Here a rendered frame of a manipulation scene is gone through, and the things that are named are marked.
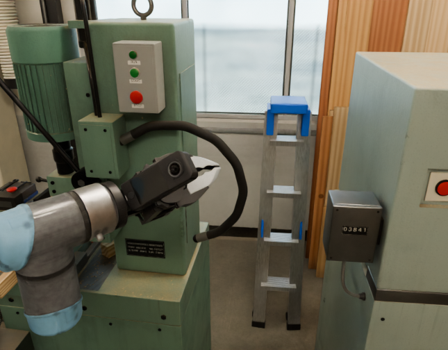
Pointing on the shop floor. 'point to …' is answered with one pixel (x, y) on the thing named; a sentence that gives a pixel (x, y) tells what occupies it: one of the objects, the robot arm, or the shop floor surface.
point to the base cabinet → (130, 327)
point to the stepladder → (301, 173)
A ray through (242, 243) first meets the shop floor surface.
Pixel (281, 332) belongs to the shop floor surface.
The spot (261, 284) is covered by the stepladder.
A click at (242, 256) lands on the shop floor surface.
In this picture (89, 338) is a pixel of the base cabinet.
